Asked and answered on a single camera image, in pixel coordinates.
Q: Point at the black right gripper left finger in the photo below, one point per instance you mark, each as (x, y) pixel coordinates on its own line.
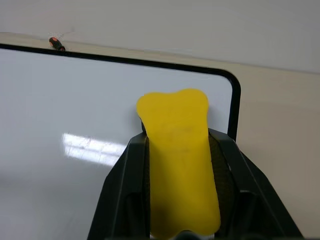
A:
(125, 180)

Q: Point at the yellow bone-shaped eraser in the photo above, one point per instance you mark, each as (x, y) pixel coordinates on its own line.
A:
(180, 160)

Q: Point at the black-framed whiteboard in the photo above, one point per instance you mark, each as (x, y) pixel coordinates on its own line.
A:
(75, 125)

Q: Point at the black and orange marker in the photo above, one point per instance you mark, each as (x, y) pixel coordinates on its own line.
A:
(56, 43)

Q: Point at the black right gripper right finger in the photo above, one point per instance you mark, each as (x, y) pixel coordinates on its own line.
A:
(250, 190)

